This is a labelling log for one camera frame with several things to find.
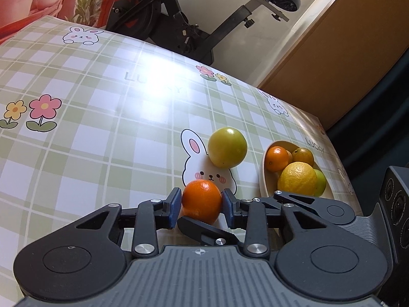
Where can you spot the orange-green mandarin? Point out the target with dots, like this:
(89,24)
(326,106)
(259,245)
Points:
(290,156)
(303,156)

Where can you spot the green checked tablecloth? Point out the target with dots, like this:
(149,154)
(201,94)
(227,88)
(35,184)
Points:
(96,134)

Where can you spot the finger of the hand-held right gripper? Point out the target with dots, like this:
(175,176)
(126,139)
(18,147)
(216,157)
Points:
(198,228)
(306,202)

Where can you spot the dark blue curtain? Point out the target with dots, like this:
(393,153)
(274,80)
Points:
(377,128)

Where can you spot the black exercise bike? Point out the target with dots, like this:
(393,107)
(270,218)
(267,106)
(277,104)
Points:
(140,6)

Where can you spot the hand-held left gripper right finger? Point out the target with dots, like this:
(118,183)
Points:
(227,206)

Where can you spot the small orange tangerine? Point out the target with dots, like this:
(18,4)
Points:
(201,198)

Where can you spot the cream round plate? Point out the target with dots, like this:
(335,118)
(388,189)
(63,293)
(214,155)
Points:
(266,179)

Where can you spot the small green citrus fruit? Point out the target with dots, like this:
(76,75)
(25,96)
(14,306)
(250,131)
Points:
(321,182)

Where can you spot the large orange tangerine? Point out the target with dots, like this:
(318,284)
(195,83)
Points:
(276,159)

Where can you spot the green apple far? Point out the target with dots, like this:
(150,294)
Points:
(227,147)

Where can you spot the yellow lemon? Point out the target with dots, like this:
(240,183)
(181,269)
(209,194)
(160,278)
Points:
(297,179)

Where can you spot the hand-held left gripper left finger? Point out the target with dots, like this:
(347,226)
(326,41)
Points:
(174,204)

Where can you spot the wooden panel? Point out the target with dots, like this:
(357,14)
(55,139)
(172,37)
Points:
(335,70)

